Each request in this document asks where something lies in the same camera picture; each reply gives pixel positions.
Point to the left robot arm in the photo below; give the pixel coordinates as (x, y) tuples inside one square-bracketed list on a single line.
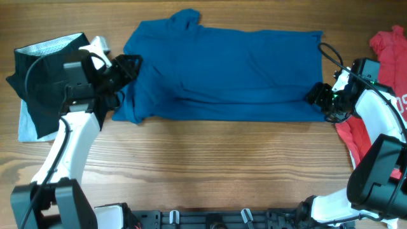
[(54, 198)]

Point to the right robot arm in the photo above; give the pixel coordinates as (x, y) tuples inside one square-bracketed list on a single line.
[(376, 189)]

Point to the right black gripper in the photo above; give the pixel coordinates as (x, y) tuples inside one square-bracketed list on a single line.
[(317, 95)]

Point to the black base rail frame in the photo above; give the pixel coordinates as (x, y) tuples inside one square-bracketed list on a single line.
[(246, 218)]

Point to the black folded shorts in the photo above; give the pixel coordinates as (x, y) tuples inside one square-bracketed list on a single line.
[(40, 80)]

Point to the blue t-shirt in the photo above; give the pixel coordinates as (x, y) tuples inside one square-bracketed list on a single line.
[(192, 72)]

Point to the light grey folded garment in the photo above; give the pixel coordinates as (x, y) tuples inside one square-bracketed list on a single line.
[(26, 128)]

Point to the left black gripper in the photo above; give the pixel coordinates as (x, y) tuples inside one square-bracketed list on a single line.
[(119, 65)]

